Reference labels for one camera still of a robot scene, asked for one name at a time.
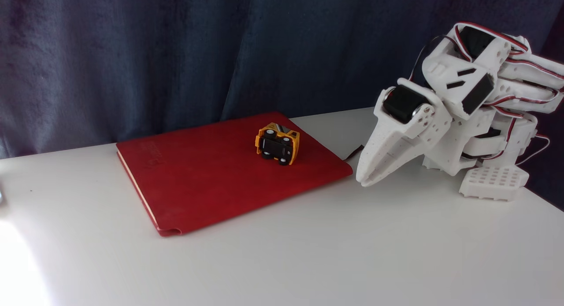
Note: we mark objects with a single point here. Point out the dark blue curtain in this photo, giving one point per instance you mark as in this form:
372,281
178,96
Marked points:
132,55

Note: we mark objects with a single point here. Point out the yellow toy truck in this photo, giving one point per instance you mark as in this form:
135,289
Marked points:
277,145

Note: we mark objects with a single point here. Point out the red notebook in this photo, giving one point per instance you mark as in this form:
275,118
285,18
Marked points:
211,178

